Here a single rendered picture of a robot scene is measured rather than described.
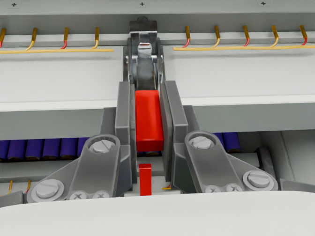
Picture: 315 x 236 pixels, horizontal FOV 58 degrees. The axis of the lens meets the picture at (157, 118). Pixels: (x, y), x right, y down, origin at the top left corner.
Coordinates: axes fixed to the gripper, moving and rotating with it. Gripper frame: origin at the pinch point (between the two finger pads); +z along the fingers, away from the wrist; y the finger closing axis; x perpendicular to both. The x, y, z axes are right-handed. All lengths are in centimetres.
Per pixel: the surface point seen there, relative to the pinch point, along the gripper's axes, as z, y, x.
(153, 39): 7.6, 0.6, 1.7
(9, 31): 9.7, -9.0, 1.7
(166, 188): 13.2, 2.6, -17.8
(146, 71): 4.7, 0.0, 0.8
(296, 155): 11.8, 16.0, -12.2
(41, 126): 6.5, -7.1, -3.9
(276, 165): 14.1, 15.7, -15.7
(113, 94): 6.2, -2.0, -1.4
